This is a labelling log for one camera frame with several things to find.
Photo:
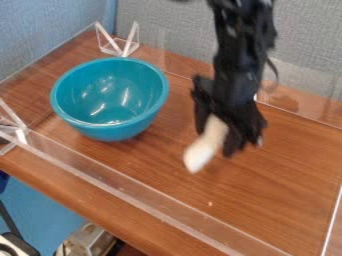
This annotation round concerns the clear acrylic corner bracket left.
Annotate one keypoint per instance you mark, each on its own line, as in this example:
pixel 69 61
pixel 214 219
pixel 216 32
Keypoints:
pixel 14 130

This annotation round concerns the clear acrylic corner bracket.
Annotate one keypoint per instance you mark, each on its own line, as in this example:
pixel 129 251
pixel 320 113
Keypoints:
pixel 117 46
pixel 14 130

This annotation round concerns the clear acrylic corner bracket back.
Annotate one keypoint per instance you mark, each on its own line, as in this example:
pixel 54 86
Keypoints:
pixel 117 46

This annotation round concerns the white power strip under table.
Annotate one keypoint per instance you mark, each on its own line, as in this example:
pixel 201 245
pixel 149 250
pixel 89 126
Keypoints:
pixel 89 241

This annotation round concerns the clear acrylic barrier wall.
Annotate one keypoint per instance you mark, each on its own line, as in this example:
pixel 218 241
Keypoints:
pixel 268 203

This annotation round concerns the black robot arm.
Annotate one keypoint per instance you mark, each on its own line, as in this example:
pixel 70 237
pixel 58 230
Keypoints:
pixel 246 36

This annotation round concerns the black chair part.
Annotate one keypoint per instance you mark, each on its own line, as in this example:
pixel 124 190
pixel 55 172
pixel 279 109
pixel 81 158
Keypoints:
pixel 13 243

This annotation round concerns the white mushroom with brown cap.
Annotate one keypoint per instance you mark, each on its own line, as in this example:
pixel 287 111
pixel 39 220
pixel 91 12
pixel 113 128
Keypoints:
pixel 200 153

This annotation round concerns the blue bowl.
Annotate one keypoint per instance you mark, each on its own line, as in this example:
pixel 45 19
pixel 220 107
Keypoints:
pixel 110 97

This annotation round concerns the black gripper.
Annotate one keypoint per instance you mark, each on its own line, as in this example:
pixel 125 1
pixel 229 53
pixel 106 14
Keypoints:
pixel 229 99

